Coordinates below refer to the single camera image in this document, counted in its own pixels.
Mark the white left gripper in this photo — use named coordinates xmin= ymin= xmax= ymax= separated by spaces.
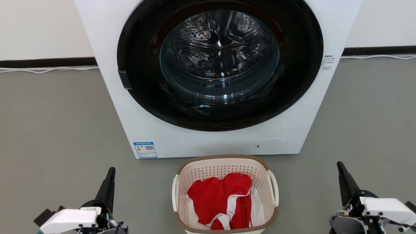
xmin=40 ymin=167 xmax=116 ymax=234

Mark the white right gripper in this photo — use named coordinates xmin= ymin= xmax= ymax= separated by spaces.
xmin=337 ymin=162 xmax=416 ymax=225

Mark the cream perforated laundry basket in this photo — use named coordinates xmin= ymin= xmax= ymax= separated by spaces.
xmin=172 ymin=155 xmax=279 ymax=234

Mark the blue energy label sticker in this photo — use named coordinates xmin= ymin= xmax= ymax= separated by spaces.
xmin=133 ymin=142 xmax=158 ymax=159

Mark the white front-load washing machine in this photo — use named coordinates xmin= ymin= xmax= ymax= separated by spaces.
xmin=74 ymin=0 xmax=363 ymax=160

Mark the round white filter cover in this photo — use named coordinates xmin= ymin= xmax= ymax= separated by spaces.
xmin=255 ymin=138 xmax=289 ymax=155

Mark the white garment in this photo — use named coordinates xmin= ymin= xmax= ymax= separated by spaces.
xmin=187 ymin=188 xmax=265 ymax=229

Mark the red garment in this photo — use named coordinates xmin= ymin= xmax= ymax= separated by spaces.
xmin=188 ymin=173 xmax=253 ymax=230

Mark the small printed text label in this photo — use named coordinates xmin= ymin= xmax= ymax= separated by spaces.
xmin=320 ymin=55 xmax=335 ymax=70

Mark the round black glass washer door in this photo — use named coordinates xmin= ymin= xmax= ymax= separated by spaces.
xmin=117 ymin=0 xmax=324 ymax=132

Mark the steel washer drum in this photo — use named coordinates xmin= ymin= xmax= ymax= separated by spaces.
xmin=160 ymin=10 xmax=280 ymax=101

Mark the black door handle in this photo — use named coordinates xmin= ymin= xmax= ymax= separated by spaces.
xmin=118 ymin=70 xmax=132 ymax=90

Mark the white floor cable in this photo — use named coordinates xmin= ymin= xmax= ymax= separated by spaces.
xmin=0 ymin=66 xmax=99 ymax=74
xmin=341 ymin=54 xmax=416 ymax=60

